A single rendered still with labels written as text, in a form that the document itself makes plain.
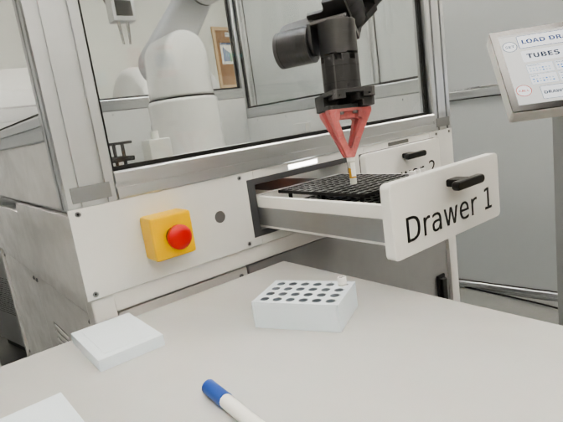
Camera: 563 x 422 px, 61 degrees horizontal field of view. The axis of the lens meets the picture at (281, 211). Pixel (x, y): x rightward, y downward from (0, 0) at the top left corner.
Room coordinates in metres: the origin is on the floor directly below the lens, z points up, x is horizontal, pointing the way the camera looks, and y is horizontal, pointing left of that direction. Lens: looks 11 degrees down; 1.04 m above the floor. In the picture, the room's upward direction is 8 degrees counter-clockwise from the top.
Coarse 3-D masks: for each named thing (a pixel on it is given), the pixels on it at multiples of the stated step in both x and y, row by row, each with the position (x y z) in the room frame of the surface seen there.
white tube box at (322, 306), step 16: (272, 288) 0.66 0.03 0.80; (288, 288) 0.66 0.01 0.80; (304, 288) 0.65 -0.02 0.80; (320, 288) 0.63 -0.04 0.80; (336, 288) 0.63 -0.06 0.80; (352, 288) 0.63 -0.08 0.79; (256, 304) 0.62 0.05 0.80; (272, 304) 0.61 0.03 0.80; (288, 304) 0.60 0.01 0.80; (304, 304) 0.59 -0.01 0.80; (320, 304) 0.58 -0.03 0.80; (336, 304) 0.57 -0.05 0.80; (352, 304) 0.62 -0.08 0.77; (256, 320) 0.62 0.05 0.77; (272, 320) 0.61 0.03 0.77; (288, 320) 0.60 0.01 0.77; (304, 320) 0.59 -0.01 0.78; (320, 320) 0.58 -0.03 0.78; (336, 320) 0.57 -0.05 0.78
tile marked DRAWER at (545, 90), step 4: (556, 84) 1.36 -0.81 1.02; (560, 84) 1.35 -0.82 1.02; (540, 88) 1.36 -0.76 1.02; (544, 88) 1.36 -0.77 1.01; (548, 88) 1.35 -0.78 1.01; (552, 88) 1.35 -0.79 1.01; (556, 88) 1.35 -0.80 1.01; (560, 88) 1.34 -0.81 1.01; (544, 92) 1.35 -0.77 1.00; (548, 92) 1.35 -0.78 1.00; (552, 92) 1.34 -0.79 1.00; (556, 92) 1.34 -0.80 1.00; (560, 92) 1.34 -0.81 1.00; (544, 96) 1.34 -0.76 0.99; (548, 96) 1.34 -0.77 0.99; (552, 96) 1.33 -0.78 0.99; (556, 96) 1.33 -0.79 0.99; (560, 96) 1.33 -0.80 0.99
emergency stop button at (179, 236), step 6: (174, 228) 0.73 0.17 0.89; (180, 228) 0.74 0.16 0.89; (186, 228) 0.74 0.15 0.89; (168, 234) 0.73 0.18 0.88; (174, 234) 0.73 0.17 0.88; (180, 234) 0.73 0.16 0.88; (186, 234) 0.74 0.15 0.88; (168, 240) 0.73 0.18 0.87; (174, 240) 0.73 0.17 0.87; (180, 240) 0.73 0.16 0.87; (186, 240) 0.74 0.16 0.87; (174, 246) 0.73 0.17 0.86; (180, 246) 0.73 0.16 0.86; (186, 246) 0.74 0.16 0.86
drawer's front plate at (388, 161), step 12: (408, 144) 1.19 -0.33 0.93; (420, 144) 1.21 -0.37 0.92; (432, 144) 1.24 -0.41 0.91; (360, 156) 1.10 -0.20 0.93; (372, 156) 1.10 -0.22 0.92; (384, 156) 1.12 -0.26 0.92; (396, 156) 1.15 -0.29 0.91; (432, 156) 1.24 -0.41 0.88; (372, 168) 1.10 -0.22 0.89; (384, 168) 1.12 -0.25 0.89; (396, 168) 1.15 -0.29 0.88; (408, 168) 1.17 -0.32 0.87
